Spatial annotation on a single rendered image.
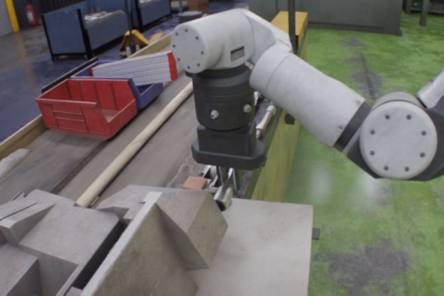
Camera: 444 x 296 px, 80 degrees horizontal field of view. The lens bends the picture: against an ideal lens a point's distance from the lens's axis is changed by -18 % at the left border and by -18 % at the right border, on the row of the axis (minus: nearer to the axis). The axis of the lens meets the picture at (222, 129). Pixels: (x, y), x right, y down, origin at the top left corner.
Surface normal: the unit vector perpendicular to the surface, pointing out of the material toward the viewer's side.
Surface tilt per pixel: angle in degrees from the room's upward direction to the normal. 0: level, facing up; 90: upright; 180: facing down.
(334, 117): 65
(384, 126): 73
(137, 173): 0
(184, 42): 90
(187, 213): 54
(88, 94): 88
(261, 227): 0
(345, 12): 90
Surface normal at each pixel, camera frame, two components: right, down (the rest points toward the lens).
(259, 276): -0.07, -0.86
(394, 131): -0.52, 0.20
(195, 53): -0.62, 0.44
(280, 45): 0.24, -0.69
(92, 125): -0.31, 0.53
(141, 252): 0.92, -0.04
